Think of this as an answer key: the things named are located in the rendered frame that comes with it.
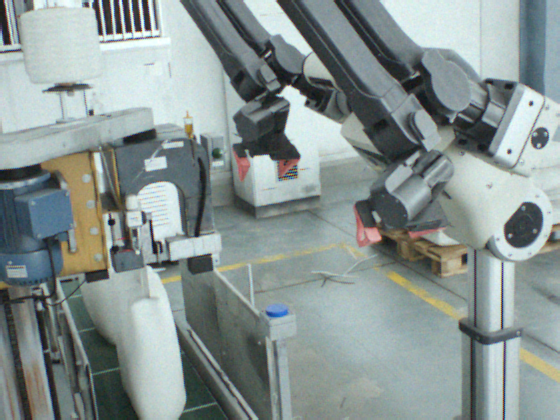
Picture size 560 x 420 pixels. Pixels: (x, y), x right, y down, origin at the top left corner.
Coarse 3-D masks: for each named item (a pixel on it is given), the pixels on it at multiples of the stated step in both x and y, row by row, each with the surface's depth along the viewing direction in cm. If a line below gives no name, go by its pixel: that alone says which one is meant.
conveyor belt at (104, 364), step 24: (72, 288) 368; (72, 312) 339; (96, 336) 312; (96, 360) 291; (96, 384) 273; (120, 384) 271; (192, 384) 267; (120, 408) 255; (192, 408) 252; (216, 408) 251
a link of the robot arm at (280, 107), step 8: (272, 96) 161; (264, 104) 157; (272, 104) 157; (280, 104) 158; (288, 104) 159; (272, 112) 156; (280, 112) 157; (288, 112) 159; (280, 120) 159; (280, 128) 160
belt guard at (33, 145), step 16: (112, 112) 197; (128, 112) 194; (144, 112) 195; (32, 128) 181; (48, 128) 178; (64, 128) 177; (80, 128) 176; (96, 128) 180; (112, 128) 185; (128, 128) 190; (144, 128) 196; (0, 144) 162; (16, 144) 162; (32, 144) 164; (48, 144) 168; (64, 144) 171; (80, 144) 176; (96, 144) 181; (0, 160) 161; (16, 160) 162; (32, 160) 164
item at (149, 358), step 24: (120, 240) 262; (120, 288) 242; (144, 288) 230; (120, 312) 235; (144, 312) 231; (168, 312) 233; (120, 336) 243; (144, 336) 231; (168, 336) 234; (120, 360) 256; (144, 360) 233; (168, 360) 235; (144, 384) 235; (168, 384) 237; (144, 408) 238; (168, 408) 239
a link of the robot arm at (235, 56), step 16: (192, 0) 158; (208, 0) 160; (192, 16) 160; (208, 16) 158; (224, 16) 160; (208, 32) 159; (224, 32) 158; (224, 48) 158; (240, 48) 159; (224, 64) 160; (240, 64) 157; (256, 64) 158; (240, 80) 161; (256, 80) 156; (240, 96) 161; (256, 96) 160
